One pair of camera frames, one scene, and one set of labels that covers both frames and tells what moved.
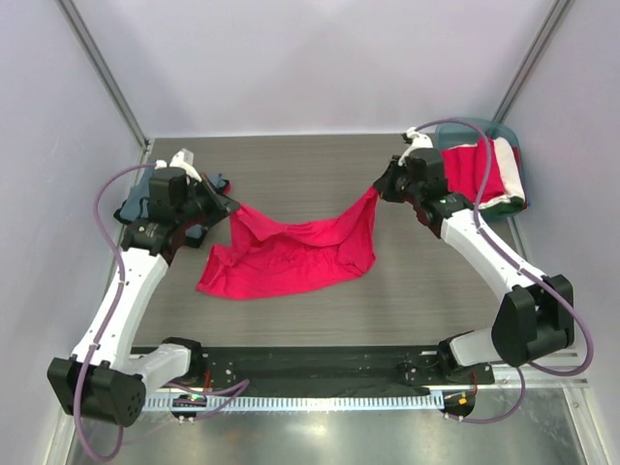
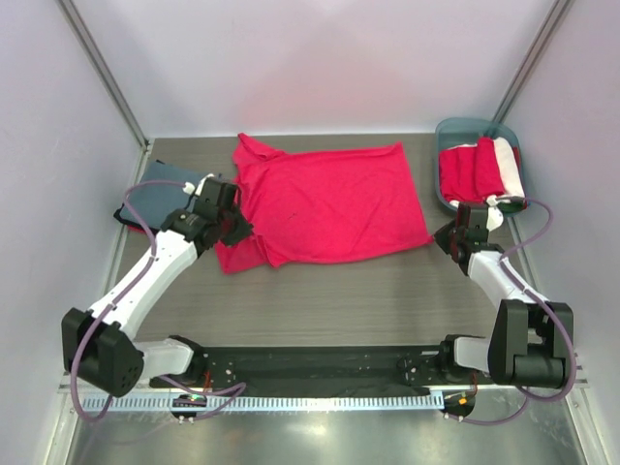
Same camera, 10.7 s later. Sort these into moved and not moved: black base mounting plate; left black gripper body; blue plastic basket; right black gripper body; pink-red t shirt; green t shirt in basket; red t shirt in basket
Moved: left black gripper body; right black gripper body; pink-red t shirt
Not moved: blue plastic basket; green t shirt in basket; black base mounting plate; red t shirt in basket
